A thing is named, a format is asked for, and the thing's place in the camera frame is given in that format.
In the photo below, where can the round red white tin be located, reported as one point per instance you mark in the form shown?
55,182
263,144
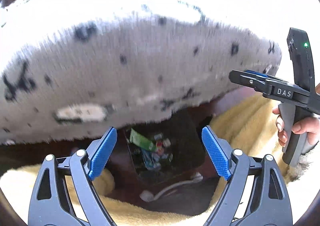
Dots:
159,145

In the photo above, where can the blue snack wrapper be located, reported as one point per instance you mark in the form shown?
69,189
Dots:
151,160

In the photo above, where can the person's right hand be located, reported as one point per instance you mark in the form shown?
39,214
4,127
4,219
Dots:
308,125

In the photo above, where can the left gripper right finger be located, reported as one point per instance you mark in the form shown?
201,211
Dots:
268,203

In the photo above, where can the dark trash bin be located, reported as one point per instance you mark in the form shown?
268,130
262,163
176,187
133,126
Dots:
182,148

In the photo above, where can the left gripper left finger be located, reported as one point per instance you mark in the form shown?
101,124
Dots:
50,202

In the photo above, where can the grey patterned fleece bedspread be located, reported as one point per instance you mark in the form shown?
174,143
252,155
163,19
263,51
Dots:
72,68

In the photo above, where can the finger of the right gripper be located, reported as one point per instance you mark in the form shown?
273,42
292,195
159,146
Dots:
252,81
257,73

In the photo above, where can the green tube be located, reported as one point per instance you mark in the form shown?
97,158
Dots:
141,141

